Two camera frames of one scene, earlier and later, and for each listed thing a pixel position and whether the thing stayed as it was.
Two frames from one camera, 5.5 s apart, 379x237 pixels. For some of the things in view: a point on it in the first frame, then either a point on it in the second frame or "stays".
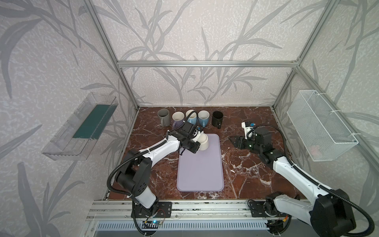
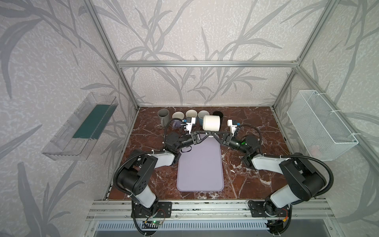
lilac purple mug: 177,118 stays
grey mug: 164,114 stays
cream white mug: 203,140 -> 211,123
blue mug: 203,117 stays
